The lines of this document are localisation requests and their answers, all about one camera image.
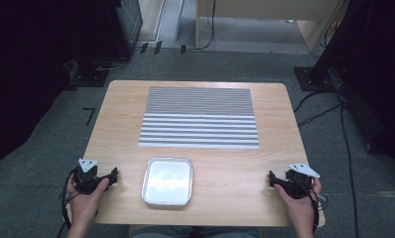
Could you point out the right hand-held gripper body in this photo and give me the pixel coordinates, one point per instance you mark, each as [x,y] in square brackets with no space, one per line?
[296,185]

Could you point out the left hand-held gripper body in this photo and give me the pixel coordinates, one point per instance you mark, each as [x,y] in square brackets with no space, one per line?
[86,180]

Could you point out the square foil tray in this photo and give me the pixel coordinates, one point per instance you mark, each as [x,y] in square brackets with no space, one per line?
[167,180]

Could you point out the person's right hand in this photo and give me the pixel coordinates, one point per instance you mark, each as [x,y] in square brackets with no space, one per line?
[299,208]

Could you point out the person's left hand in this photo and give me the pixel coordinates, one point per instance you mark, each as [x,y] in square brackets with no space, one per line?
[86,205]

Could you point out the black stand base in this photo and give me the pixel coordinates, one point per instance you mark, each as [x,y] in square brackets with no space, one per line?
[89,77]
[313,79]

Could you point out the grey striped placemat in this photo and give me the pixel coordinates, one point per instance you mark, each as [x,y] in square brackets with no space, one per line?
[198,115]

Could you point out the dark curtain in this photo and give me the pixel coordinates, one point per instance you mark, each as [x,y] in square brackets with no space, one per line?
[23,66]
[380,82]

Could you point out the black floor tape strip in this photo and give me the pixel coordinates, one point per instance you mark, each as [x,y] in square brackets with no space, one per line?
[183,49]
[157,47]

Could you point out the dark glass cabinet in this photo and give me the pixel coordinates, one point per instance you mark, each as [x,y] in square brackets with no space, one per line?
[129,23]

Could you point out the light wooden desk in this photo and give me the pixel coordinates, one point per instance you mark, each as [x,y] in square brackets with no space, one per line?
[268,8]

